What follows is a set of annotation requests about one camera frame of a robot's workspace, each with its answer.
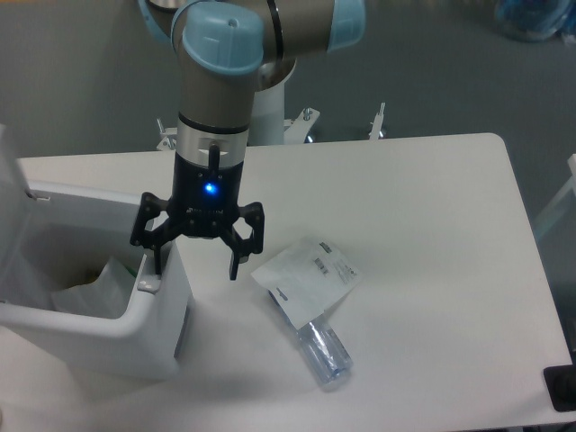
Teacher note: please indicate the white frame at right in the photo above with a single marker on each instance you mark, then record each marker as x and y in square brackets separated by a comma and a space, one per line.
[558, 206]

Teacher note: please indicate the black device at table edge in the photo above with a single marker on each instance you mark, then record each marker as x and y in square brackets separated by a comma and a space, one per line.
[560, 383]

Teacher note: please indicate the clear plastic water bottle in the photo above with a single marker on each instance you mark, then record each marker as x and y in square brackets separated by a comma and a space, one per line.
[322, 349]

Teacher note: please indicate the white metal base frame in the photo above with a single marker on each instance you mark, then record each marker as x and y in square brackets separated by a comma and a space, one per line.
[295, 131]

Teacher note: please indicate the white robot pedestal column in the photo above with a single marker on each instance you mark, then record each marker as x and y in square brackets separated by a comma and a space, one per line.
[267, 117]

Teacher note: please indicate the white push-lid trash can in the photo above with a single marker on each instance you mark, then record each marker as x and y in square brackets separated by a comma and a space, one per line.
[73, 284]

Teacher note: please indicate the white plastic package bag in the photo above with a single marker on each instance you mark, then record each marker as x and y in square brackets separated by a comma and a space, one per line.
[308, 278]

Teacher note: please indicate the blue plastic bag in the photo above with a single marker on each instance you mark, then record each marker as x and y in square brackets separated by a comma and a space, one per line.
[536, 21]

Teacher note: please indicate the white trash bag inside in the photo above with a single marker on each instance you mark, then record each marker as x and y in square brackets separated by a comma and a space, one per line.
[107, 296]

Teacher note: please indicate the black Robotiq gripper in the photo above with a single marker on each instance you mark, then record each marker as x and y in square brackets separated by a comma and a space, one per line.
[207, 189]

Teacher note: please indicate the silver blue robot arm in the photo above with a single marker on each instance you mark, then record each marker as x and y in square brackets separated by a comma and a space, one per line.
[220, 47]

